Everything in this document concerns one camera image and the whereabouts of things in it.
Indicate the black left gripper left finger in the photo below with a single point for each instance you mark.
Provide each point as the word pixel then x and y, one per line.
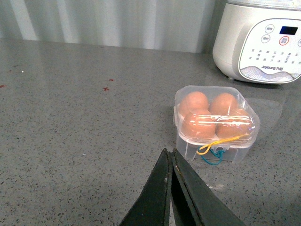
pixel 152 208

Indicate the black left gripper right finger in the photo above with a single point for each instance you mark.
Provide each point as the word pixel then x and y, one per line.
pixel 193 202

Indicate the clear plastic egg box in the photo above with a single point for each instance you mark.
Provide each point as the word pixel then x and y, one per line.
pixel 235 151

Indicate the brown egg front left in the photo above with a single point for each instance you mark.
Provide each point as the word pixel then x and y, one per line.
pixel 199 124

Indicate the brown egg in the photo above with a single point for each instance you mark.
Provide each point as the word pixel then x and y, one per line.
pixel 223 104
pixel 199 124
pixel 192 101

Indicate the brown egg back left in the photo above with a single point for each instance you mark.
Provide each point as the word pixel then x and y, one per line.
pixel 192 101

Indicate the brown egg back right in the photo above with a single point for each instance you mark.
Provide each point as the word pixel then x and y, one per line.
pixel 223 104

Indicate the blue rubber band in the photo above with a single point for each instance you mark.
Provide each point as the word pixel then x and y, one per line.
pixel 210 155

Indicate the yellow rubber band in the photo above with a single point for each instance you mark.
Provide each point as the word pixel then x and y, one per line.
pixel 202 150

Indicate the white Joyoung blender machine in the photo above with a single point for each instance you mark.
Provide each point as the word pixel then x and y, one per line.
pixel 260 41

